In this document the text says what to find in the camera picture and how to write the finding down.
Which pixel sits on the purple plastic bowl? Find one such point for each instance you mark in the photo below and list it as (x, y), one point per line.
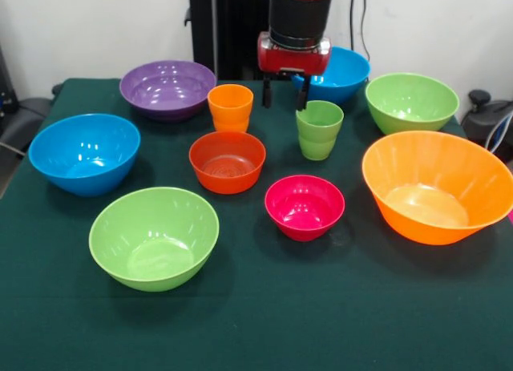
(160, 86)

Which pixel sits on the green plastic bowl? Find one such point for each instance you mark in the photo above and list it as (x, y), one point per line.
(152, 235)
(409, 106)

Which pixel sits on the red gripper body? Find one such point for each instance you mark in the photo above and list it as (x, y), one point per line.
(292, 60)

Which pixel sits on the blue plastic bowl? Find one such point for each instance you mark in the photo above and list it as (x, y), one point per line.
(80, 154)
(344, 78)

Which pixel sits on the dark green tablecloth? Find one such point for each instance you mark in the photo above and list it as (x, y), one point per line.
(280, 307)

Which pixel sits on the orange plastic cup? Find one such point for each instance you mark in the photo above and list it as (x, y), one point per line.
(230, 114)

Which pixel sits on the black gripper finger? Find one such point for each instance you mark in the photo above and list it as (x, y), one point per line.
(267, 92)
(303, 94)

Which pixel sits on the small red-orange plastic bowl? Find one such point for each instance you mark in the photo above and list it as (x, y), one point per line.
(226, 182)

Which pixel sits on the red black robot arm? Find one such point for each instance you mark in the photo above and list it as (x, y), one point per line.
(298, 14)

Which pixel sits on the small pink plastic bowl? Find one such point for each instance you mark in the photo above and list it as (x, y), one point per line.
(304, 210)

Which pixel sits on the green plastic cup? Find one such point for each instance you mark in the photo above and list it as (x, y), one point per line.
(318, 142)

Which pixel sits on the grey pedestal leg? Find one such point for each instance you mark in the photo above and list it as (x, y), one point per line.
(28, 114)
(481, 122)

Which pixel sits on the large orange plastic bowl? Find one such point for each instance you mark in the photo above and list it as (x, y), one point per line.
(433, 178)

